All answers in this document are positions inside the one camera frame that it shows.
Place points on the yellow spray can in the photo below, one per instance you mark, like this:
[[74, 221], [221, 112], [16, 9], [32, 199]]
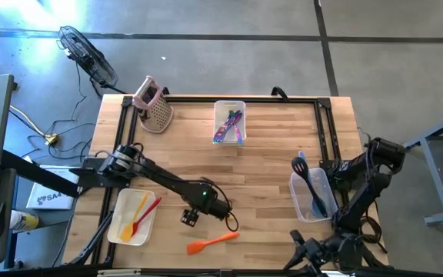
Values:
[[25, 221]]

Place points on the grey metal stand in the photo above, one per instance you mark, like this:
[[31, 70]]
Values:
[[435, 173]]

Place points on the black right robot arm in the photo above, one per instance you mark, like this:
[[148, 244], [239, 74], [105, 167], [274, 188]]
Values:
[[364, 181]]

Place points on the white plastic bin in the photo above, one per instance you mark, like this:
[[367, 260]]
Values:
[[125, 207], [221, 105]]

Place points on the black floor fan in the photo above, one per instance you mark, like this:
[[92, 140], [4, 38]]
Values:
[[87, 57]]

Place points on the iridescent metal spoon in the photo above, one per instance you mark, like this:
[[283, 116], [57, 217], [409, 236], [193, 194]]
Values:
[[218, 136]]

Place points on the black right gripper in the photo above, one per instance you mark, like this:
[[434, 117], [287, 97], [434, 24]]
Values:
[[315, 252]]

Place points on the silver metal bracket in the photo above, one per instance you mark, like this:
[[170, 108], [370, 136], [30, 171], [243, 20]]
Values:
[[117, 273], [337, 274]]

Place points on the black side desk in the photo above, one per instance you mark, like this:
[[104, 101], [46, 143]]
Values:
[[40, 175]]

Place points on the black slotted spoon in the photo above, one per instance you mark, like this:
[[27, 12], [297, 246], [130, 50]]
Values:
[[310, 188]]

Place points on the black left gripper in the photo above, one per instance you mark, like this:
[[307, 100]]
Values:
[[215, 207]]

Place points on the blue silicone spoon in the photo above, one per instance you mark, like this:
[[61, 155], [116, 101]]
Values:
[[315, 211]]

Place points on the white printed booklet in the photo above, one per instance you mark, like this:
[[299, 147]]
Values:
[[50, 198]]

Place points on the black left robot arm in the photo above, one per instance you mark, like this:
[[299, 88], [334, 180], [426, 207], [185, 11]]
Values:
[[160, 179]]

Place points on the black aluminium table frame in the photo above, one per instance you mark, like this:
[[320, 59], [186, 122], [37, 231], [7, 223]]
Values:
[[190, 100]]

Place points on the clear plastic bin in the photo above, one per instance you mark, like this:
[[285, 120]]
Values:
[[302, 207]]

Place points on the yellow power plug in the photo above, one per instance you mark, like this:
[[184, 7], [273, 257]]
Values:
[[51, 139]]

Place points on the orange silicone spatula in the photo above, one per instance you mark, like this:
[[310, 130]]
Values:
[[206, 245]]

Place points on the red silicone spatula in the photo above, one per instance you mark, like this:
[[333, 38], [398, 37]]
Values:
[[146, 213]]

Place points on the small black clamp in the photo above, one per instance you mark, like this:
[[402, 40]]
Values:
[[165, 91]]

